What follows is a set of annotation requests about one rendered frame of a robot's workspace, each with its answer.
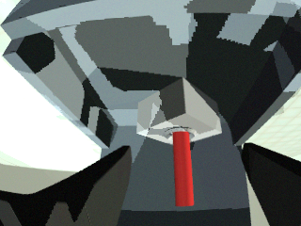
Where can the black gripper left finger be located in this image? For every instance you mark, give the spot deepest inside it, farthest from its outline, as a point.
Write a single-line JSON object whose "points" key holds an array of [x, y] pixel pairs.
{"points": [[92, 197]]}

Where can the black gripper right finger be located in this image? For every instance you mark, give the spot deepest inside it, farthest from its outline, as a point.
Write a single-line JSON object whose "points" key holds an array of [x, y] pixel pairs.
{"points": [[276, 179]]}

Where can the red peg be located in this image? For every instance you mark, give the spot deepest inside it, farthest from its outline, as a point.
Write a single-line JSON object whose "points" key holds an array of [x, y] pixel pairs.
{"points": [[182, 169]]}

